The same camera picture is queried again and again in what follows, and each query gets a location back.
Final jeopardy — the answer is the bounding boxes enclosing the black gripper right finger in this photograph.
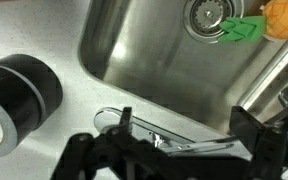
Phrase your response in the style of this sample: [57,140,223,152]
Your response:
[229,106,288,180]

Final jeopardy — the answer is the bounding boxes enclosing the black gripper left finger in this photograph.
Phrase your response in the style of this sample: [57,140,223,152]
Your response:
[50,107,158,180]

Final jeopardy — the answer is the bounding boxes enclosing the chrome sink faucet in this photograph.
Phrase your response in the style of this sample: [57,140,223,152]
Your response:
[93,84,288,154]

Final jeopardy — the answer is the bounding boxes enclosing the black tape roll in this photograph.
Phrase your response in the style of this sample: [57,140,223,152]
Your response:
[0,54,63,157]

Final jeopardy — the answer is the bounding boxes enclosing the stainless steel sink basin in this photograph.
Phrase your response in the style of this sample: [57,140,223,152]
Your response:
[80,0,288,132]

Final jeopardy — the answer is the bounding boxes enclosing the toy pineapple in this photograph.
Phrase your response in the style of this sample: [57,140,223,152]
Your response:
[218,0,288,42]

